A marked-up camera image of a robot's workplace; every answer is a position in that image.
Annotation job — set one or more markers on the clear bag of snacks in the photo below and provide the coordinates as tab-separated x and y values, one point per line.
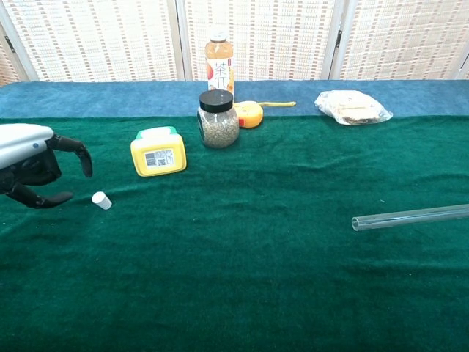
351	108

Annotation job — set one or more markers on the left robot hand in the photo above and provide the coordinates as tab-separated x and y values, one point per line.
22	146

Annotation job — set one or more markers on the green velvet cloth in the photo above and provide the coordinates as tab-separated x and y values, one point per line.
234	256

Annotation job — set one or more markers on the clear glass tube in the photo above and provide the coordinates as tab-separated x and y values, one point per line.
410	217

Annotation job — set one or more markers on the woven bamboo screen panel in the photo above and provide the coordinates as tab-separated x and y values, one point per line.
99	40
464	69
275	40
403	40

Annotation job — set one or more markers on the blue cloth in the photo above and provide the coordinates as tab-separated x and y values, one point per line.
91	99

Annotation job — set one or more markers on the tea bottle with white cap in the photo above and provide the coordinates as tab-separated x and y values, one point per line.
220	69

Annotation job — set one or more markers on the small white cap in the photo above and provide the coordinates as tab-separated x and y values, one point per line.
102	200

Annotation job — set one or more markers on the glass jar with black lid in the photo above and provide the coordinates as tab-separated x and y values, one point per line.
218	126

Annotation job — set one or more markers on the brown woven screen panel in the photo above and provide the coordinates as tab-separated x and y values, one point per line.
5	69

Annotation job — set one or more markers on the yellow box with green lid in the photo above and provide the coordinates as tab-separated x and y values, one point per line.
159	154

